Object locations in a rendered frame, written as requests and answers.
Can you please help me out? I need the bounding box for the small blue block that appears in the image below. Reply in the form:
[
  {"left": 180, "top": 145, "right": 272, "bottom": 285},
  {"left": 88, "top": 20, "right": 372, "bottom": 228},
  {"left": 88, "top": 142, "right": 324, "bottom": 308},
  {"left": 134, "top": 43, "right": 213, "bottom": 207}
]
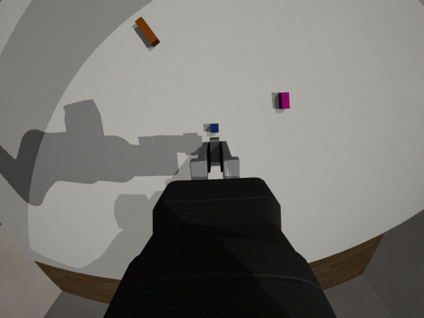
[{"left": 210, "top": 124, "right": 219, "bottom": 133}]

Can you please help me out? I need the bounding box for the small magenta block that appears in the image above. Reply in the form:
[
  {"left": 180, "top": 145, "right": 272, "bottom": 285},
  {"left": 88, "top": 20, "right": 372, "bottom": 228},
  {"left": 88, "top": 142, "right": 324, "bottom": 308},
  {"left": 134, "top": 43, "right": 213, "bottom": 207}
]
[{"left": 278, "top": 92, "right": 290, "bottom": 109}]

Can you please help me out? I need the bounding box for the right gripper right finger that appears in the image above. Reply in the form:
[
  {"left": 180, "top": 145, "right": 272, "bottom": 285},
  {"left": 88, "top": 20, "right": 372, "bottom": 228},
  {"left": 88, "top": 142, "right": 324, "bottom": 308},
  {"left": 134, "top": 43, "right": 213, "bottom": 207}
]
[{"left": 219, "top": 141, "right": 240, "bottom": 179}]

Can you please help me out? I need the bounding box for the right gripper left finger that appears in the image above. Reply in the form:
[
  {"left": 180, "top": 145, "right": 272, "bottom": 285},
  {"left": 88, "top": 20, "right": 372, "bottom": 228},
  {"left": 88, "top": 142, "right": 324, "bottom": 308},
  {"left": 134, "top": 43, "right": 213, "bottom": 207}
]
[{"left": 190, "top": 142, "right": 211, "bottom": 180}]

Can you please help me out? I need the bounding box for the orange rectangular bar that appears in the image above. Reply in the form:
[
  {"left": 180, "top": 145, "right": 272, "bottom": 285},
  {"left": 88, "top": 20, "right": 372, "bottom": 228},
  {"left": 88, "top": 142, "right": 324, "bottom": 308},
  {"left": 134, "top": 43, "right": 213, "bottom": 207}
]
[{"left": 135, "top": 17, "right": 160, "bottom": 46}]

